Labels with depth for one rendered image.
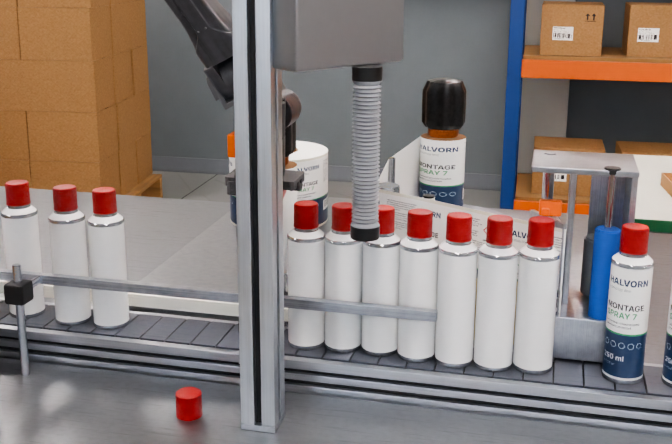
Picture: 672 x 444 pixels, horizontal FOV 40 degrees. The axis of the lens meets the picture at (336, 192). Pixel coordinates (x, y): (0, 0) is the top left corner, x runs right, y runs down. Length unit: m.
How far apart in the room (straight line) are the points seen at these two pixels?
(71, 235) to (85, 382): 0.21
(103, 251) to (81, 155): 3.37
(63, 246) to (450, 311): 0.56
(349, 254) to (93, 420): 0.39
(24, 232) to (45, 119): 3.34
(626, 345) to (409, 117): 4.51
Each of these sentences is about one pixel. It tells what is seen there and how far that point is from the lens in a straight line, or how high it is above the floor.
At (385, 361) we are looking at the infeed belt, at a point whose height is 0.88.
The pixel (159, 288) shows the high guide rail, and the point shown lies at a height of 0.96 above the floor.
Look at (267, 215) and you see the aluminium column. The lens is 1.09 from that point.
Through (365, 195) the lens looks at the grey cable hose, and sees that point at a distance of 1.10.
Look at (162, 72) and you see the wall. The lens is 6.05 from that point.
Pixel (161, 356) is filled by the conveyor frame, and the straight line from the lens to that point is 1.35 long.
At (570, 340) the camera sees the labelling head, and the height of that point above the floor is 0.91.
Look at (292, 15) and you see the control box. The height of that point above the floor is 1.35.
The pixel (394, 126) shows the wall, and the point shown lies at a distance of 5.69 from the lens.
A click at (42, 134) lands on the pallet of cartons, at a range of 4.77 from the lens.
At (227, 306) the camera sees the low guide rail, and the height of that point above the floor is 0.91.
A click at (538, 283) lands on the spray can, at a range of 1.21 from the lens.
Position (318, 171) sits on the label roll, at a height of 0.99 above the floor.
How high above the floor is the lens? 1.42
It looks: 15 degrees down
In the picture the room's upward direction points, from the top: straight up
